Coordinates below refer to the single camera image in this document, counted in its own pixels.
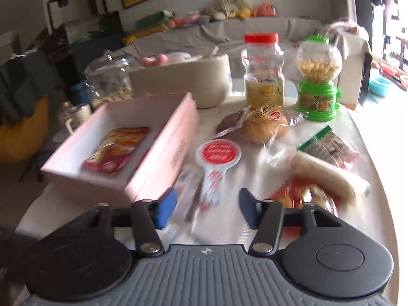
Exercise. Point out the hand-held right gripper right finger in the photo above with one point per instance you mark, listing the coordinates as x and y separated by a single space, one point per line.
247 207

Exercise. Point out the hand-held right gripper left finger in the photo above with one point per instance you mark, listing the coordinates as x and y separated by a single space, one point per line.
164 209

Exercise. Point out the clear plastic snack packet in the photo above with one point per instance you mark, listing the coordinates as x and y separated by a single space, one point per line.
188 191

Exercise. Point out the round red white snack packet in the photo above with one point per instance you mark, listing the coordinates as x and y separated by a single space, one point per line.
218 153

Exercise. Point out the beige cardboard box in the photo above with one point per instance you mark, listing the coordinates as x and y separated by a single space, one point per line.
172 140

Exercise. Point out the bread bun packet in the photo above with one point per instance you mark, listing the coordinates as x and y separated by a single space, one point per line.
264 127

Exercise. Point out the white rice roll packet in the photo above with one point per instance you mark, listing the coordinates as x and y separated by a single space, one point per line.
325 175

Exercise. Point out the orange red snack packet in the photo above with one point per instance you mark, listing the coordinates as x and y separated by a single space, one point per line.
291 194

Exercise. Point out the brown pastry packet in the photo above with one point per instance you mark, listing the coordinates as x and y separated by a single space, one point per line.
118 148

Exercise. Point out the brown snack packet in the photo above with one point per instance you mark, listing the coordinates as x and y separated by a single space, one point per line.
231 121

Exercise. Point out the cream mug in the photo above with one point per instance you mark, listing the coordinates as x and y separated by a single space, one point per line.
81 114

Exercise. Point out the green candy dispenser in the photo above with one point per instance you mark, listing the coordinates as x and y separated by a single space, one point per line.
317 98

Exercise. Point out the open box lid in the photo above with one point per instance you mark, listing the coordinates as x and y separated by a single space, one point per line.
191 79

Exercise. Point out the glass jar of nuts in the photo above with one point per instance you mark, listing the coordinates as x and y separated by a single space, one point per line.
110 83

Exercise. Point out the clear jar with red lid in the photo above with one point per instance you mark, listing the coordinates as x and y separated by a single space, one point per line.
264 70

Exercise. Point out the teal bottle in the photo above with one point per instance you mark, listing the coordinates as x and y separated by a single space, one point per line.
79 92

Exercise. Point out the blue bowl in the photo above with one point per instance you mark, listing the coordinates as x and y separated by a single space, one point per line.
380 86

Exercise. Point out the grey sofa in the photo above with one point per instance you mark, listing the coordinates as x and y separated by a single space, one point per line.
255 27

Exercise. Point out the yellow plush toy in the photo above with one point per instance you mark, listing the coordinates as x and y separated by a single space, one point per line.
244 13

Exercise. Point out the orange plush toy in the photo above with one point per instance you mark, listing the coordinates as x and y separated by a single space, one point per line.
267 10

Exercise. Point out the white green plush toy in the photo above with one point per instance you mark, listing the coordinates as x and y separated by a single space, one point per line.
234 1

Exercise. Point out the black metal rack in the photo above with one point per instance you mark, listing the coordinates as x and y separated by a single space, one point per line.
76 3

